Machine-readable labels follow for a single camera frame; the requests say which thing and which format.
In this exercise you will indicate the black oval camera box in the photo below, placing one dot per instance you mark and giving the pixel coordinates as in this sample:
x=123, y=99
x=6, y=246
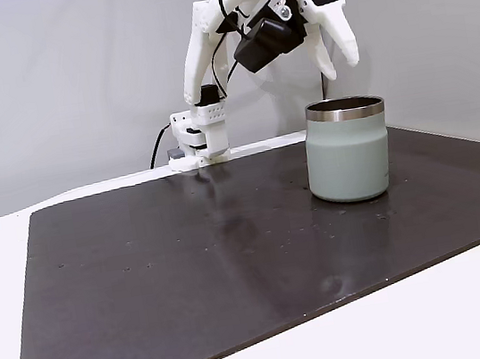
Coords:
x=267, y=44

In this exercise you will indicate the pale green steel-rimmed cup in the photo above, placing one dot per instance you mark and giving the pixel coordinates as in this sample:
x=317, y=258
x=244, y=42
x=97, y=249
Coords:
x=347, y=159

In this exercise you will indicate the dark grey table mat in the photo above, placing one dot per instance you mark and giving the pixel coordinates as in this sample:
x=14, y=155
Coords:
x=152, y=314

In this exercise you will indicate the grey table clamp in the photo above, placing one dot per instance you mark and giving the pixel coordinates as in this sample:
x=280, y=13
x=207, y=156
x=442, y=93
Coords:
x=174, y=154

